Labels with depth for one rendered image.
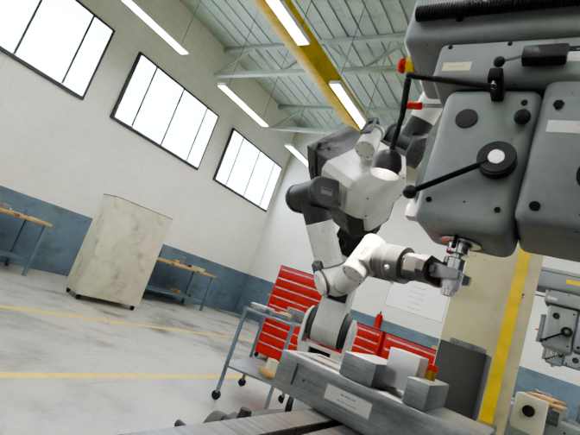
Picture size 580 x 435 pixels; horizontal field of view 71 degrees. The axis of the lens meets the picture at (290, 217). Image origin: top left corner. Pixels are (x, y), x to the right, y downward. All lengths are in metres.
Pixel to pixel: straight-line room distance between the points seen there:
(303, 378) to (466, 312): 1.98
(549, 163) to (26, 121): 7.95
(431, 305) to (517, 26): 9.38
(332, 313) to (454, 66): 0.96
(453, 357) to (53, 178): 7.88
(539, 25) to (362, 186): 0.62
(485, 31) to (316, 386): 0.80
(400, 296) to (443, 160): 9.53
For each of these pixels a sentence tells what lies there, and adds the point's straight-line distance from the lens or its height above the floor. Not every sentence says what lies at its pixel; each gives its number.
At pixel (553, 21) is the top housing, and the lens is 1.03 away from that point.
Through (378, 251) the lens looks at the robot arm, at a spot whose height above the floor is 1.25.
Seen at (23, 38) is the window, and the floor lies 3.50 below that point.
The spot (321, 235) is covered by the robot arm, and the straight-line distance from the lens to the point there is 1.27.
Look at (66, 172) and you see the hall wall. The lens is 8.58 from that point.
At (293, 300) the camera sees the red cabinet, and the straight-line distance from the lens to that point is 6.35.
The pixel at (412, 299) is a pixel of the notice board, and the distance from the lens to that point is 10.32.
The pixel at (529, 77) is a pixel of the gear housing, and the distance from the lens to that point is 0.98.
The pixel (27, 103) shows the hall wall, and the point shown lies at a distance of 8.29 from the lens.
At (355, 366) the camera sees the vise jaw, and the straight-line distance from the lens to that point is 0.73.
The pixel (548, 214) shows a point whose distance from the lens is 0.84.
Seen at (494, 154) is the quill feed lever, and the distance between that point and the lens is 0.88.
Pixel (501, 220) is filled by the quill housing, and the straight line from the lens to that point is 0.86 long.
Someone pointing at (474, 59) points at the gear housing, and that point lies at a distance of 1.02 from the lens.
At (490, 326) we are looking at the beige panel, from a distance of 2.65.
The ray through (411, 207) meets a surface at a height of 1.36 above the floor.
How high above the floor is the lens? 1.09
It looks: 10 degrees up
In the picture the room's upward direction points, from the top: 19 degrees clockwise
